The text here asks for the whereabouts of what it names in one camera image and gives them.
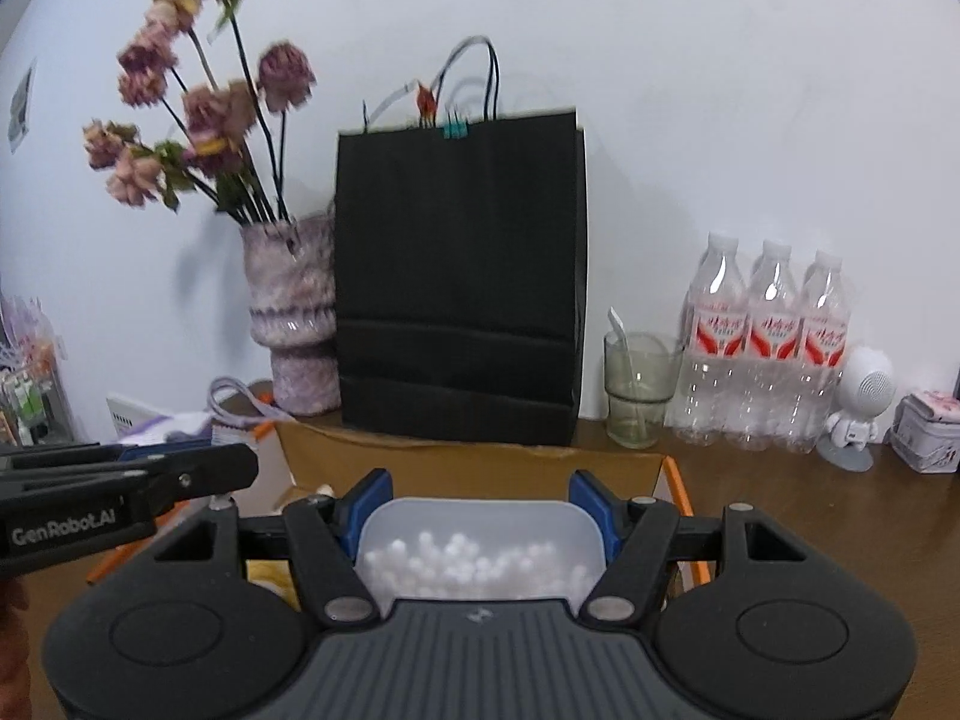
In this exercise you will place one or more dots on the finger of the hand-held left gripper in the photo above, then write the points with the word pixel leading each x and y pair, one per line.
pixel 169 452
pixel 202 474

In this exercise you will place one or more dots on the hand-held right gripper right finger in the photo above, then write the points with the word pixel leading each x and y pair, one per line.
pixel 589 510

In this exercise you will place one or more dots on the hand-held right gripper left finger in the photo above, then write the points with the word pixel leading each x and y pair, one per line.
pixel 371 506

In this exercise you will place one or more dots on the red cardboard box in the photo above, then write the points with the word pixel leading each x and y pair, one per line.
pixel 480 469

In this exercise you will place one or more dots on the translucent cotton swab box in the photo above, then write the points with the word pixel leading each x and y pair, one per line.
pixel 480 547

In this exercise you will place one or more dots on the purple tissue pack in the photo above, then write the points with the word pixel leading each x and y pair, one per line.
pixel 180 420

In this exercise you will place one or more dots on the clear glass cup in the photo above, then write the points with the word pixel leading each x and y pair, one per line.
pixel 637 390

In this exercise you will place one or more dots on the clear display rack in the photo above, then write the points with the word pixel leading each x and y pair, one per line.
pixel 30 382

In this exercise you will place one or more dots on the purple ceramic vase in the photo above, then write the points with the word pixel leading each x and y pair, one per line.
pixel 296 315

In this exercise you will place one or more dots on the red label water bottle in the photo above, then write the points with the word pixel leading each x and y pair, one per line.
pixel 772 352
pixel 709 345
pixel 821 360

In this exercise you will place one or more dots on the black paper bag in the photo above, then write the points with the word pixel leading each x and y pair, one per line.
pixel 457 277

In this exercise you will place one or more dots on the white robot speaker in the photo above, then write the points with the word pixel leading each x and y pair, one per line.
pixel 859 405

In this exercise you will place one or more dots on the small metal tin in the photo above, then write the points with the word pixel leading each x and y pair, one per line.
pixel 928 435

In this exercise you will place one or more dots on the dried pink flowers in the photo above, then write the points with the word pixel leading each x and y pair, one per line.
pixel 202 90

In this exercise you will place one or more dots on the green binder clip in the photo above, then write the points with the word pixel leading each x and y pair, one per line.
pixel 454 127

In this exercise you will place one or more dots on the white wall device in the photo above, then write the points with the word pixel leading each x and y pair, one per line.
pixel 124 412

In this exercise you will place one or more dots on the wall poster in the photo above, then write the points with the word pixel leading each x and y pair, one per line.
pixel 22 105

